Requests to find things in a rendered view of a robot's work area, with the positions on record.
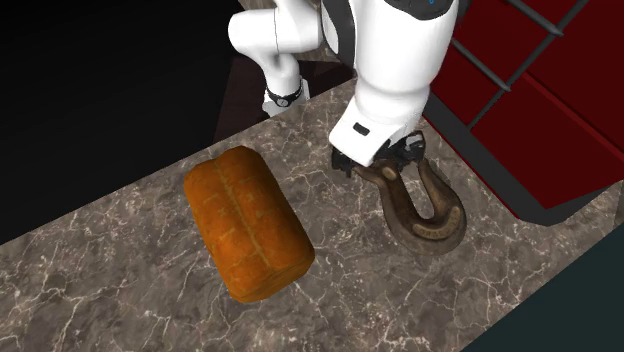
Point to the orange bread loaf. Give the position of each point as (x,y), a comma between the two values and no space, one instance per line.
(246,222)

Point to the rusty brown metal hook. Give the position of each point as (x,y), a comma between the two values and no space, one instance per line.
(431,234)

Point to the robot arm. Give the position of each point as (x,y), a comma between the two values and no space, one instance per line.
(400,58)

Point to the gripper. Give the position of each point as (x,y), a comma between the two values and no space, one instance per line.
(405,147)

